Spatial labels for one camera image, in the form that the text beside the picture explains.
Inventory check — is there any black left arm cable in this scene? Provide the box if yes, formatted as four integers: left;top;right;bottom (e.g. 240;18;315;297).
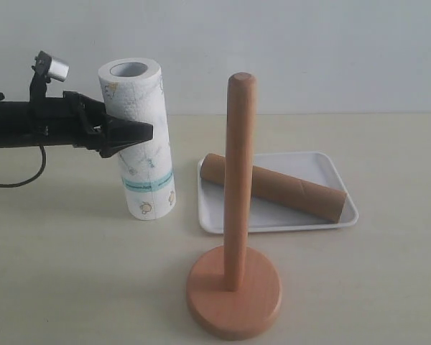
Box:
0;143;47;188

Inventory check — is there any printed white paper towel roll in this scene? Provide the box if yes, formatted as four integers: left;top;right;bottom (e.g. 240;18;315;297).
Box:
98;57;176;220

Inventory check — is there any brown cardboard tube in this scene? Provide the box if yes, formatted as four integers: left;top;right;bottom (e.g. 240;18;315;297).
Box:
200;153;347;223

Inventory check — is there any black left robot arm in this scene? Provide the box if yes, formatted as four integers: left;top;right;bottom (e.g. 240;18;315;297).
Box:
0;91;154;158

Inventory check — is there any wooden paper towel holder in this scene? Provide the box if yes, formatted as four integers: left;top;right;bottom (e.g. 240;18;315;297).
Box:
186;72;282;341

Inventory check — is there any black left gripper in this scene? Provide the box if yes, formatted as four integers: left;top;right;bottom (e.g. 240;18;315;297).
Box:
62;91;154;158

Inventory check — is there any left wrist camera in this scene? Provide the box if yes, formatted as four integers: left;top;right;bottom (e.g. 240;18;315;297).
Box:
32;50;69;83

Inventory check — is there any white plastic tray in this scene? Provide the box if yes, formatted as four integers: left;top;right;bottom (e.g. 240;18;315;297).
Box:
197;151;358;235

